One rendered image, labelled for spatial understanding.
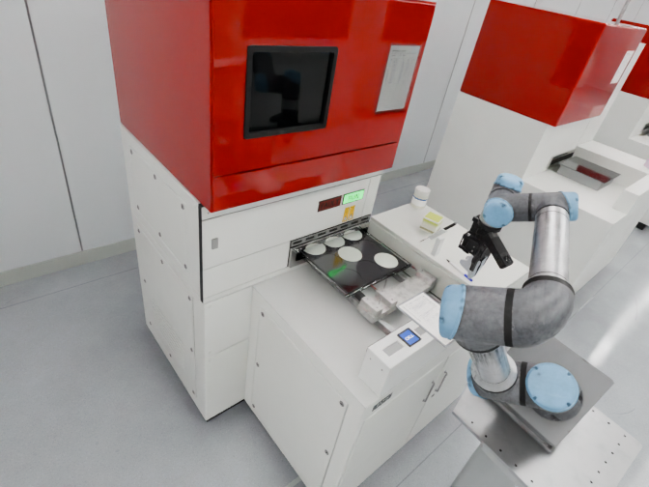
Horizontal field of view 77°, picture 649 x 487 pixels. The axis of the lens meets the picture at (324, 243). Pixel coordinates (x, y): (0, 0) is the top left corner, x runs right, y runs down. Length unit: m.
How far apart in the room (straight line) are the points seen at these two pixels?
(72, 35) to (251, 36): 1.57
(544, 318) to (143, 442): 1.79
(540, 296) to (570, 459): 0.74
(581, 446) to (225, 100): 1.42
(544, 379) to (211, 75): 1.12
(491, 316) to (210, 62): 0.83
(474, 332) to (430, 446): 1.50
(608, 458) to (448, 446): 0.95
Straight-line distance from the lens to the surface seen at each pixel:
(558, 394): 1.24
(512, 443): 1.44
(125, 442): 2.21
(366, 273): 1.62
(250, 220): 1.40
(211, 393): 1.96
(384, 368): 1.25
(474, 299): 0.87
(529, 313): 0.85
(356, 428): 1.41
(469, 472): 1.78
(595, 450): 1.59
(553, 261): 0.97
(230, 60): 1.10
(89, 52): 2.61
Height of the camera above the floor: 1.89
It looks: 35 degrees down
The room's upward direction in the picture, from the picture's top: 11 degrees clockwise
